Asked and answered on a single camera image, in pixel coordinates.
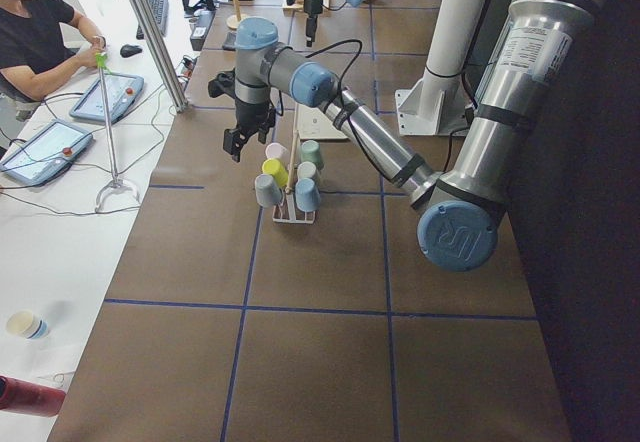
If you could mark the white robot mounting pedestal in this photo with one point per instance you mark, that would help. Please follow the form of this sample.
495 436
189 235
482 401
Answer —
436 104

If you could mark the beige rabbit tray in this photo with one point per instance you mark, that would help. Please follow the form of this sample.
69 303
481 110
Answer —
313 124

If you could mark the far teach pendant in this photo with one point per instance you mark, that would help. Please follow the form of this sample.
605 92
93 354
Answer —
122 90

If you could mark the blue cup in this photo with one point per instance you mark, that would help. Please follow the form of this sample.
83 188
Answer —
307 195

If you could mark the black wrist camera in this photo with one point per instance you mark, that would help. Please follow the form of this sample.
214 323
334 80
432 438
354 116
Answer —
222 84

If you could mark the pink cup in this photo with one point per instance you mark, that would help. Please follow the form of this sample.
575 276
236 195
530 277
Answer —
277 151

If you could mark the wooden mug tree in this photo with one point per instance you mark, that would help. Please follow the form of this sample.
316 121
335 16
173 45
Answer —
234 20

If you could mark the teach pendant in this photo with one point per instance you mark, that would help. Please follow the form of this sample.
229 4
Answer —
47 154
122 90

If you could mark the red bottle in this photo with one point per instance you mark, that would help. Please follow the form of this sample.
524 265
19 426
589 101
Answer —
18 396

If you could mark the black computer mouse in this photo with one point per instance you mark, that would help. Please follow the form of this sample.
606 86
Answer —
129 50

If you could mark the folded grey cloth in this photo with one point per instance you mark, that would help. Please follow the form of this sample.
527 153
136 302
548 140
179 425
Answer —
229 43

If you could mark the black box with label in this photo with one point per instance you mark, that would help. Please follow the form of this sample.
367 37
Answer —
200 24

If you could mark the green handled reacher stick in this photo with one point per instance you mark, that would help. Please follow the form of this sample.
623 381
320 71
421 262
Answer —
117 184

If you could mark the yellow cup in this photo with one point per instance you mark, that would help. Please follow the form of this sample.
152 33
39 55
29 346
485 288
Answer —
276 168

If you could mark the paper cup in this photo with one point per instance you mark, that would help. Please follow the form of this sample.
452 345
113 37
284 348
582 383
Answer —
27 325

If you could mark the white wire cup rack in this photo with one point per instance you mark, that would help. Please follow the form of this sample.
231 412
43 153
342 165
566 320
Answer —
287 211

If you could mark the grey cup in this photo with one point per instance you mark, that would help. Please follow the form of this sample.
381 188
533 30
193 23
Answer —
267 191

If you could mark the aluminium frame post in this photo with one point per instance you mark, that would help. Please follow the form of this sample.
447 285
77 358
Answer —
160 54

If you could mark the black keyboard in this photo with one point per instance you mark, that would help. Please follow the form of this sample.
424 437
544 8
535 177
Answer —
159 10

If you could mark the near teach pendant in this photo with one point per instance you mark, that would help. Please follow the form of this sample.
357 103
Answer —
47 154

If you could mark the green cup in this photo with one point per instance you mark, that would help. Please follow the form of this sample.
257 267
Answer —
310 151

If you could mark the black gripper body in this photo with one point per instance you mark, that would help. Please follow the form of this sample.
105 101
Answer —
248 114
313 8

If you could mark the person in black shirt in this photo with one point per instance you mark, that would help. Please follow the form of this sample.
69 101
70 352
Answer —
34 59

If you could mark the beige cup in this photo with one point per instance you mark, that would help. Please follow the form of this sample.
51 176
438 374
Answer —
308 169

